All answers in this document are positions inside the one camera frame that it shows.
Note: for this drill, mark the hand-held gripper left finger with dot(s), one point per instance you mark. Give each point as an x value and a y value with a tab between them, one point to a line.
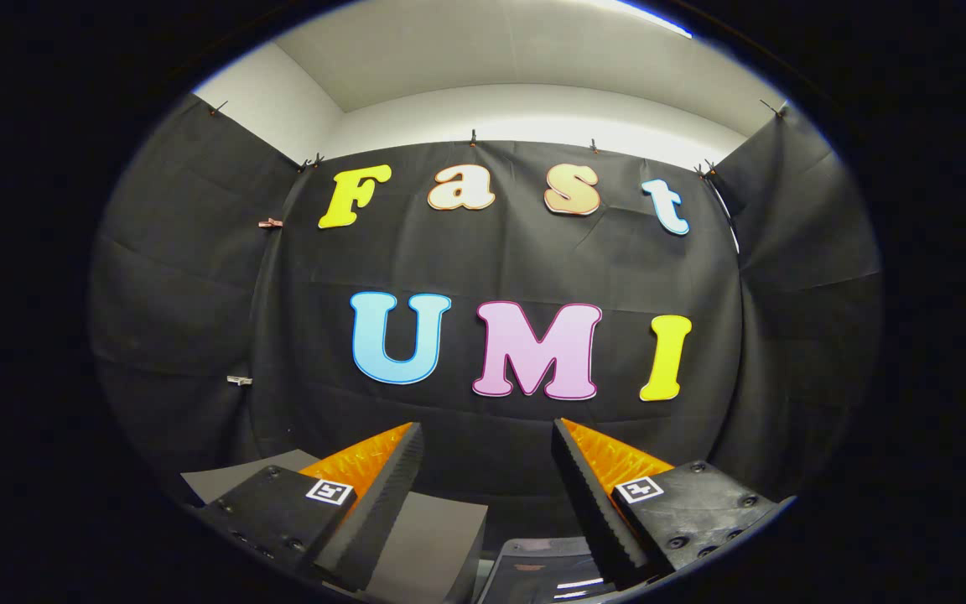
382	512

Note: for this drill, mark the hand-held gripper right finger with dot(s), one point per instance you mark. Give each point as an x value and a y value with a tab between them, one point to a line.
588	503

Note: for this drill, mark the grey washing machine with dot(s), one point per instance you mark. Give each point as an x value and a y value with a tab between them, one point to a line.
483	579

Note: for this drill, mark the grey cabinet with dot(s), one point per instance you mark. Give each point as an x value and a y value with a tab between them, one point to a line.
433	545

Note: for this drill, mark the white cloth clip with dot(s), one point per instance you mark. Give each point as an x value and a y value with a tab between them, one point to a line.
239	380

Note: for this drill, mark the black backdrop cloth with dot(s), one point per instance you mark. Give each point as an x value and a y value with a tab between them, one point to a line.
491	260

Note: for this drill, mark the pink cloth clip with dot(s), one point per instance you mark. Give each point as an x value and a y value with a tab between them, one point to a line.
270	223

